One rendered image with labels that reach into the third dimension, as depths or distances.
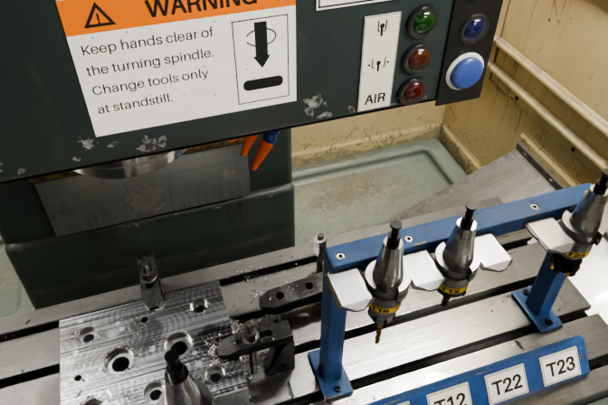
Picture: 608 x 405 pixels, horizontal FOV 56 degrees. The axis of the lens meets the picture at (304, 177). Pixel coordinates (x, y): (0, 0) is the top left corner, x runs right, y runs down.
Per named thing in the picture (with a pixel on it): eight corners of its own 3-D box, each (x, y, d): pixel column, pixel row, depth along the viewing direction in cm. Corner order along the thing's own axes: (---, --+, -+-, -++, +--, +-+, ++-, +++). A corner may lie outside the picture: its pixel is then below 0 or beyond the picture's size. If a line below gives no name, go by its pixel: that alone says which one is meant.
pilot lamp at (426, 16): (436, 34, 45) (440, 9, 44) (411, 39, 45) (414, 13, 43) (432, 32, 46) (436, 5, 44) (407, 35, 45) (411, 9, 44)
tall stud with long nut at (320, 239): (327, 279, 120) (329, 238, 111) (315, 283, 119) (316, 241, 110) (323, 270, 122) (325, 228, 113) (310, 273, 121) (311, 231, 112)
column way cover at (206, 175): (256, 197, 139) (242, -6, 105) (51, 243, 127) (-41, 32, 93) (251, 184, 142) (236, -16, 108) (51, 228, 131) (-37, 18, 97)
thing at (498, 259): (517, 268, 83) (518, 264, 82) (485, 277, 82) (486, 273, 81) (490, 234, 88) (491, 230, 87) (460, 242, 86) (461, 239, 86)
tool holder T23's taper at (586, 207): (586, 209, 90) (601, 177, 85) (605, 229, 86) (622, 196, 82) (563, 215, 88) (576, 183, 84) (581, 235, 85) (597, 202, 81)
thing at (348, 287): (378, 307, 78) (378, 304, 77) (342, 317, 76) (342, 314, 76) (358, 268, 83) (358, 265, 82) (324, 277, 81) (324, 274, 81)
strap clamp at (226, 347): (295, 368, 104) (294, 320, 94) (224, 390, 101) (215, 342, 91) (289, 353, 107) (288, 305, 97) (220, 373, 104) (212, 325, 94)
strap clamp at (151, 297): (171, 334, 110) (157, 287, 100) (153, 339, 109) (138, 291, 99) (161, 283, 119) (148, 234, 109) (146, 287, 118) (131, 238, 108)
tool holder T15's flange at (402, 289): (402, 268, 84) (403, 256, 82) (413, 301, 79) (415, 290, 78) (360, 272, 83) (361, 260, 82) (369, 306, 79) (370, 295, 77)
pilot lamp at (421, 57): (430, 70, 47) (433, 46, 46) (405, 74, 47) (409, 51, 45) (426, 66, 48) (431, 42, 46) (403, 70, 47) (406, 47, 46)
